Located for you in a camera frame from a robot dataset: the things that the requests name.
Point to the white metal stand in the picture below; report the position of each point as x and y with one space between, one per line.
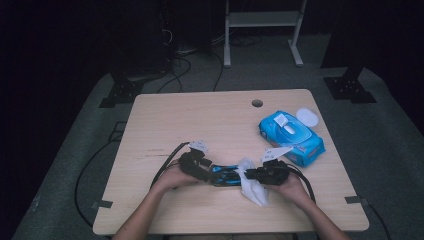
263 19

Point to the person's right hand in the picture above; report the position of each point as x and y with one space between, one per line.
293 190

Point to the black stand base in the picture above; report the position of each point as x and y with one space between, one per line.
348 88
121 93

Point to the black metal frame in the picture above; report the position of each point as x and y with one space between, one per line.
116 131

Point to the white wet wipe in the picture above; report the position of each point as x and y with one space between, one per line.
253 191

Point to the white round lid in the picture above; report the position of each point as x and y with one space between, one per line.
307 116

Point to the person's left hand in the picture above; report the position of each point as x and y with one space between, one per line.
173 180

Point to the grey tape strip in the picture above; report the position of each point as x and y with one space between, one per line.
102 204
356 199

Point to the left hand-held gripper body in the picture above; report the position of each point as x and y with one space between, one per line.
193 165

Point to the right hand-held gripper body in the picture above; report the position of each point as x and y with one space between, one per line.
276 171

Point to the blue toy car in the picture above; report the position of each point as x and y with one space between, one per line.
226 175

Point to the blue wet wipes pack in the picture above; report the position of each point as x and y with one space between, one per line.
300 140

